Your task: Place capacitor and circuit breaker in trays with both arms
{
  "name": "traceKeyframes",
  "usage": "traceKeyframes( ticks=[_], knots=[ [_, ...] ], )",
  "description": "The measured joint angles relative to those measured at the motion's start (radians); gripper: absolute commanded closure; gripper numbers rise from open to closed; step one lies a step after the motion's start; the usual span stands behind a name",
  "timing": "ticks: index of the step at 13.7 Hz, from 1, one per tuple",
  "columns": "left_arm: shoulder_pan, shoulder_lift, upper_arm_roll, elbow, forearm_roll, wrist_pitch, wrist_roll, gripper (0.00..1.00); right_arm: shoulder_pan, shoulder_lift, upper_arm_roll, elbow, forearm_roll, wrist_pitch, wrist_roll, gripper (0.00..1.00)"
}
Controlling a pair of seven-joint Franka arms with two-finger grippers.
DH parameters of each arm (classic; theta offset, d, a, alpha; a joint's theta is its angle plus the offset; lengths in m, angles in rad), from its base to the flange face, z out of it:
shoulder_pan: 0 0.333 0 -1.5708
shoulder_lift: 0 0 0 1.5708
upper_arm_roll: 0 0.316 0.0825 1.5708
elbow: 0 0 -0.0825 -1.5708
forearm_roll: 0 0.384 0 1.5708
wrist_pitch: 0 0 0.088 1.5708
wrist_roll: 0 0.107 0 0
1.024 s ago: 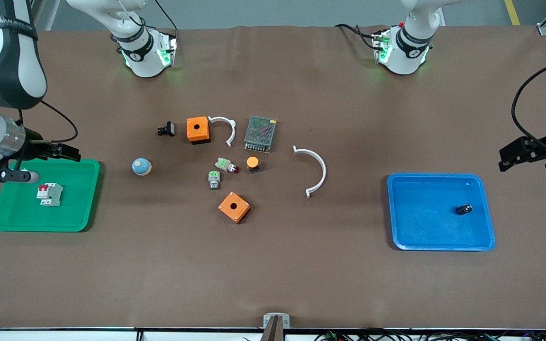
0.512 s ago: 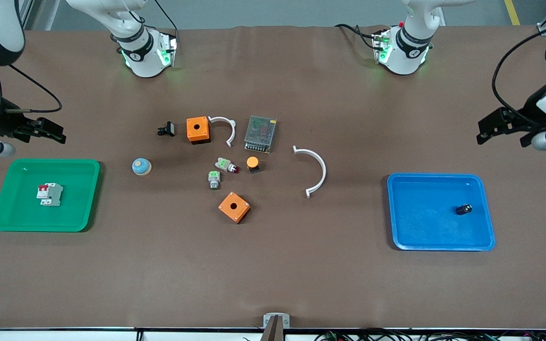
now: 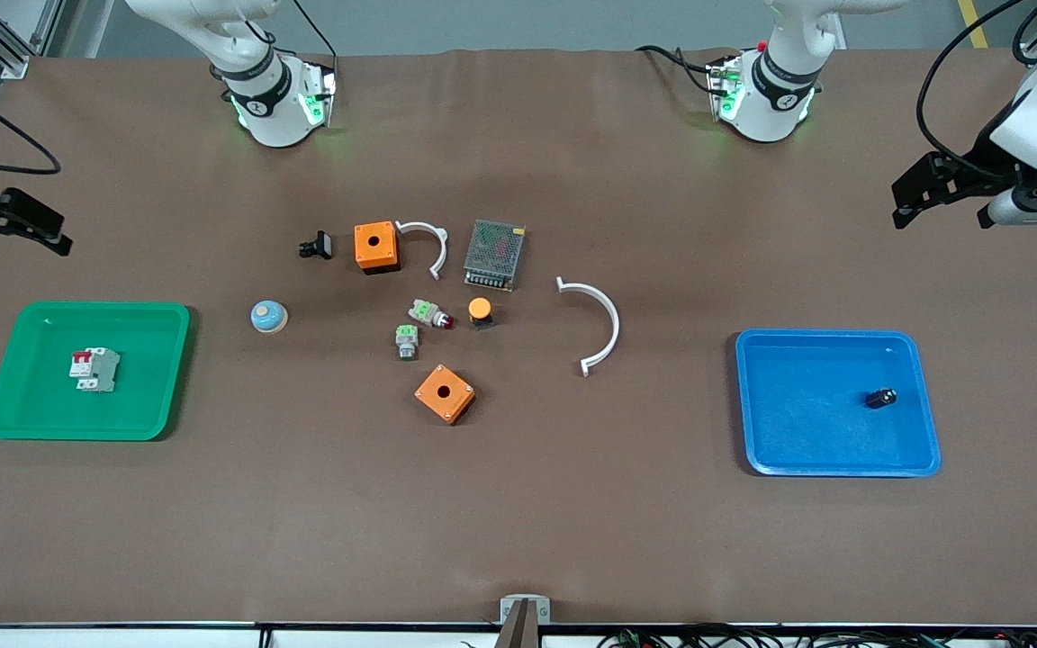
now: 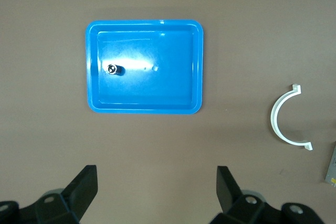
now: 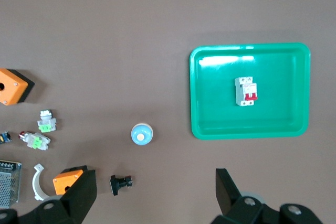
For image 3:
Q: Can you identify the grey red circuit breaker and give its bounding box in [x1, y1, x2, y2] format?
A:
[68, 347, 122, 394]

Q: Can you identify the green plastic tray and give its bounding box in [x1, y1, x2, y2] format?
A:
[0, 301, 191, 442]

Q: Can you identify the blue dome push button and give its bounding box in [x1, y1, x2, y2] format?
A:
[249, 299, 289, 336]

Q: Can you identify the blue plastic tray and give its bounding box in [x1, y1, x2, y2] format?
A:
[735, 328, 942, 478]

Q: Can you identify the large white arc clamp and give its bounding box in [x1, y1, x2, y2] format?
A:
[555, 276, 621, 378]

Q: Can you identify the red tipped indicator lamp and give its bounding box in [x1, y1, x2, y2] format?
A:
[408, 299, 455, 331]

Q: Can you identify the small white arc clamp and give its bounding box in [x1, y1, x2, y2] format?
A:
[394, 220, 449, 282]

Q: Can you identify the metal mesh power supply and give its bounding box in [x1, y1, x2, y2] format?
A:
[464, 218, 528, 293]

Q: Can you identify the black base cable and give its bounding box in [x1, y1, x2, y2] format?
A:
[635, 43, 722, 96]
[289, 0, 340, 82]

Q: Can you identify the orange button enclosure box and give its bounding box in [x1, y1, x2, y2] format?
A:
[414, 364, 477, 426]
[354, 220, 401, 276]

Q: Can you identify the metal table edge bracket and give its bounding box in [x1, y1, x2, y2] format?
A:
[496, 594, 552, 648]

